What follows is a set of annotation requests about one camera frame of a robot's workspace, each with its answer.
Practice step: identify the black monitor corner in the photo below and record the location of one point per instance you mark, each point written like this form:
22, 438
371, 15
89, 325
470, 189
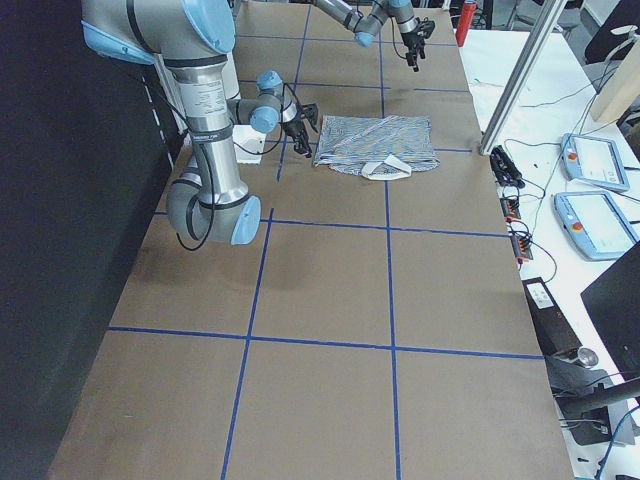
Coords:
612, 303

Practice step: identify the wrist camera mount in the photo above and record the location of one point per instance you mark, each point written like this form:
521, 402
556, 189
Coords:
309, 112
426, 28

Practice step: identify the upper orange black connector block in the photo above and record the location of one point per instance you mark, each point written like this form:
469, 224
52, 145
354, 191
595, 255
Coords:
510, 209

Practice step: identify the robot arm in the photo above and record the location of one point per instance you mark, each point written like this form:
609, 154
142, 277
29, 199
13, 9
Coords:
209, 201
367, 27

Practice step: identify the orange black connector block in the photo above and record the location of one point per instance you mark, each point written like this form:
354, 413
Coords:
521, 245
510, 209

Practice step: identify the upper teach pendant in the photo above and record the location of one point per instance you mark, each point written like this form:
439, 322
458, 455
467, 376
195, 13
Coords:
594, 160

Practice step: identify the black power box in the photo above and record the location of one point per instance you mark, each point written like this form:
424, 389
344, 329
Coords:
553, 331

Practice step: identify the teach pendant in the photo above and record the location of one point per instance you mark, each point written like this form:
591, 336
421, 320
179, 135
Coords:
595, 224
594, 160

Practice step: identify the aluminium frame post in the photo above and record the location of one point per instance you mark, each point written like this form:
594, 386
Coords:
536, 40

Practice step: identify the wooden board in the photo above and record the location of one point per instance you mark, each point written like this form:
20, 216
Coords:
623, 86

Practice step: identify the black tool on desk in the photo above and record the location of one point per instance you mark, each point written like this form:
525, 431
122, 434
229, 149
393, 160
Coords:
504, 169

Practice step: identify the lower orange black connector block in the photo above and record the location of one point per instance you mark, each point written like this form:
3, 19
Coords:
521, 245

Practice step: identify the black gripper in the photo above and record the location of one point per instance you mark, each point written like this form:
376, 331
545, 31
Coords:
293, 130
411, 40

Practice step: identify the red cylinder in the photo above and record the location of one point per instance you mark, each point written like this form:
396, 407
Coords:
465, 20

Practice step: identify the blue white striped polo shirt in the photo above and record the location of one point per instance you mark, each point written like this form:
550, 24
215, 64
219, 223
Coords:
387, 148

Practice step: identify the lower teach pendant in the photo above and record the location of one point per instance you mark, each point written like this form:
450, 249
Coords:
595, 224

